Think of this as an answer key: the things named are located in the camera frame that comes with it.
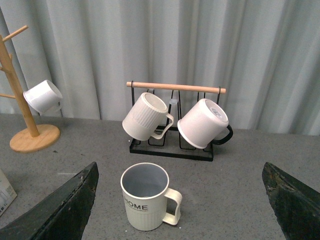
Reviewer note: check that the white mug black handle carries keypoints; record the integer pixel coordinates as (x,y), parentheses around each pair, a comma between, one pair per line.
(205,123)

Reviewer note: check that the cream ribbed hanging mug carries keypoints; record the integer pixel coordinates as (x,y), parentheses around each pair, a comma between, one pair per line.
(145,116)

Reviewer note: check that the wooden mug tree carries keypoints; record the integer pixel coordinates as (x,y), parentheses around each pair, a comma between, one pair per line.
(35,137)

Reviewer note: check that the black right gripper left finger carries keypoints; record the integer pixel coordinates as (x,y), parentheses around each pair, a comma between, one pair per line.
(62,215)

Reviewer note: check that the cream HOME mug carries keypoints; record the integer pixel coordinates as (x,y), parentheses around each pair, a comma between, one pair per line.
(148,200)

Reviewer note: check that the Pascal whole milk carton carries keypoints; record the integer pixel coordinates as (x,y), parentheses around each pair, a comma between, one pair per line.
(7,193)

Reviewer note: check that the white mug on tree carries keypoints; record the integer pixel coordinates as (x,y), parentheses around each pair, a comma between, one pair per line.
(44,97)

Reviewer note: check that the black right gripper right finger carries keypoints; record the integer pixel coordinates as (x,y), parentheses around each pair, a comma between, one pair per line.
(295,204)

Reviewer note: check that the black wire mug rack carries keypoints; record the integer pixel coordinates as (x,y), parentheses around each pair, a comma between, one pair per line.
(172,144)

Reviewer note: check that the grey curtain backdrop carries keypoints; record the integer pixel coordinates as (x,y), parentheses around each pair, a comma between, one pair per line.
(265,53)

